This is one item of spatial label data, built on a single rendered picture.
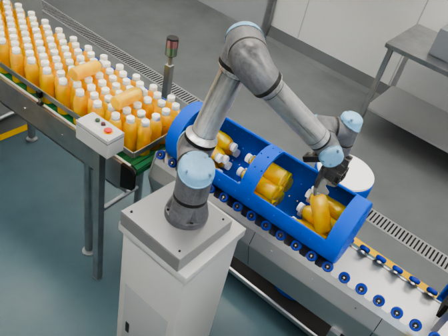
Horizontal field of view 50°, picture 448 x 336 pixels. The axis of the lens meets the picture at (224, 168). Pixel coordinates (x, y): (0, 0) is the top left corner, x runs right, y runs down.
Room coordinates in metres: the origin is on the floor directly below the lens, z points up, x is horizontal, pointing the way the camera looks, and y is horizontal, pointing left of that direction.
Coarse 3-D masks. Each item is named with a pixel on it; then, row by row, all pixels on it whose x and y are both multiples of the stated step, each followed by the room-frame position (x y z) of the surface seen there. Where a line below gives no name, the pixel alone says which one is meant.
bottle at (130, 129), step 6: (126, 120) 1.76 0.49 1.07; (126, 126) 1.74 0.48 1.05; (132, 126) 1.74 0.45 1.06; (126, 132) 1.73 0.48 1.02; (132, 132) 1.74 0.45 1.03; (126, 138) 1.73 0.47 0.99; (132, 138) 1.74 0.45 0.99; (126, 144) 1.73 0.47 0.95; (132, 144) 1.74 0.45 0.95; (132, 150) 1.74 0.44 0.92
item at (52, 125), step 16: (0, 80) 2.09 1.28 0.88; (0, 96) 2.10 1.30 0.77; (16, 96) 2.02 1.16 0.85; (32, 96) 1.99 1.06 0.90; (16, 112) 2.03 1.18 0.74; (32, 112) 1.96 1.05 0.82; (48, 112) 1.90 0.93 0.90; (32, 128) 2.65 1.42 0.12; (48, 128) 1.90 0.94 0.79; (64, 128) 1.84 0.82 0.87; (64, 144) 1.84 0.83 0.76; (80, 144) 1.79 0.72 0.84; (80, 160) 1.82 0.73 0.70; (112, 160) 1.68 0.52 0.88; (112, 176) 1.68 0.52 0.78; (128, 176) 1.63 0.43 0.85; (128, 192) 2.06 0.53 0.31
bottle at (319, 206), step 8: (312, 192) 1.40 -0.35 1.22; (312, 200) 1.37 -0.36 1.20; (320, 200) 1.37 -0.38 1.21; (312, 208) 1.36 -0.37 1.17; (320, 208) 1.35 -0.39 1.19; (328, 208) 1.38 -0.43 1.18; (312, 216) 1.37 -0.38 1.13; (320, 216) 1.35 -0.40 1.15; (328, 216) 1.36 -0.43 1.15; (320, 224) 1.34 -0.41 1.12; (328, 224) 1.35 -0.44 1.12; (320, 232) 1.33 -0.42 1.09
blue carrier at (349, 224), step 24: (192, 120) 1.79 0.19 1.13; (168, 144) 1.64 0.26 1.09; (240, 144) 1.78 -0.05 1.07; (264, 144) 1.72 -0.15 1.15; (264, 168) 1.48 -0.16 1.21; (288, 168) 1.66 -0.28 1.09; (312, 168) 1.54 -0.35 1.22; (240, 192) 1.45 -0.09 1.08; (288, 192) 1.61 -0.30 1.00; (336, 192) 1.55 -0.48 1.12; (264, 216) 1.40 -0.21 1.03; (288, 216) 1.35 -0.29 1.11; (360, 216) 1.32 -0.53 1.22; (312, 240) 1.29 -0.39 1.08; (336, 240) 1.26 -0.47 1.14
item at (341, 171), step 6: (348, 156) 1.38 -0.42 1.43; (342, 162) 1.36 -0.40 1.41; (348, 162) 1.35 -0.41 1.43; (324, 168) 1.37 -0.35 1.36; (330, 168) 1.37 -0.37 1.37; (336, 168) 1.37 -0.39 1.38; (342, 168) 1.36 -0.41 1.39; (348, 168) 1.38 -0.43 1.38; (324, 174) 1.36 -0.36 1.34; (330, 174) 1.37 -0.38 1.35; (336, 174) 1.35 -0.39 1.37; (342, 174) 1.35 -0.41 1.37; (330, 180) 1.36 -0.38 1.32; (336, 180) 1.35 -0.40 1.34; (342, 180) 1.37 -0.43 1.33; (336, 186) 1.34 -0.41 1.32
